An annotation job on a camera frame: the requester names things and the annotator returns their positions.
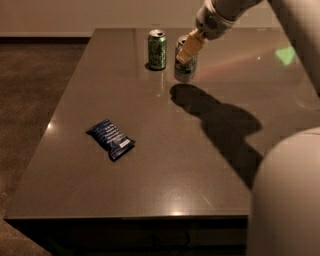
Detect white green 7up can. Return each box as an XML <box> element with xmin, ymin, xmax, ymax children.
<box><xmin>174</xmin><ymin>35</ymin><xmax>198</xmax><ymax>83</ymax></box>

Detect dark cabinet drawers under table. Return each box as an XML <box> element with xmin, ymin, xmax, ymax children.
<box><xmin>5</xmin><ymin>217</ymin><xmax>248</xmax><ymax>256</ymax></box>

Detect green soda can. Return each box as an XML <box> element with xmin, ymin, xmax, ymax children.
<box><xmin>148</xmin><ymin>29</ymin><xmax>167</xmax><ymax>70</ymax></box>

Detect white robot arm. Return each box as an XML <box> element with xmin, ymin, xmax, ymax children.
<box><xmin>177</xmin><ymin>0</ymin><xmax>320</xmax><ymax>256</ymax></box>

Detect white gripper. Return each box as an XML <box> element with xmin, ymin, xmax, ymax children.
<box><xmin>176</xmin><ymin>0</ymin><xmax>238</xmax><ymax>64</ymax></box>

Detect dark blue snack packet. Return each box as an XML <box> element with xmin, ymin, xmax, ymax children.
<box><xmin>86</xmin><ymin>119</ymin><xmax>135</xmax><ymax>161</ymax></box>

